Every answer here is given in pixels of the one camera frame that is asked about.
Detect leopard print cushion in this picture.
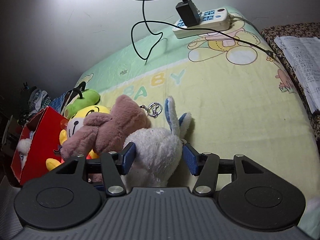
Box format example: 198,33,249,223
260,22,319,142

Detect pastel baby print blanket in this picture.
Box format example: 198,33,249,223
79,20,319,238

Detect black power adapter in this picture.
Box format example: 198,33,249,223
176,0,200,27

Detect yellow tiger plush pink shirt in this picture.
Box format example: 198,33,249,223
46,105,111,171

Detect white power strip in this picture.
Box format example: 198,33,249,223
172,8,231,39

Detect red cardboard box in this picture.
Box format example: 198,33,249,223
11,107,68,185

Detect green frog plush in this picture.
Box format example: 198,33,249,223
62,81,100,120

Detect large white fluffy bunny plush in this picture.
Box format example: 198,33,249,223
121,96,192,192

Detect mauve brown plush dog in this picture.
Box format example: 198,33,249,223
60,95,151,161

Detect small white bunny plaid ears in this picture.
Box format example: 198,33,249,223
17,131,34,168

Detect black charging cable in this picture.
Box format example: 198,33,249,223
131,0,284,61

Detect silver keychain ring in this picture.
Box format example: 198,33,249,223
139,101,163,119

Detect printed paper sheet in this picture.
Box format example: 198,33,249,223
274,36,320,113

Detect pile of folded clothes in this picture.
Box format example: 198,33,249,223
19,82,52,117

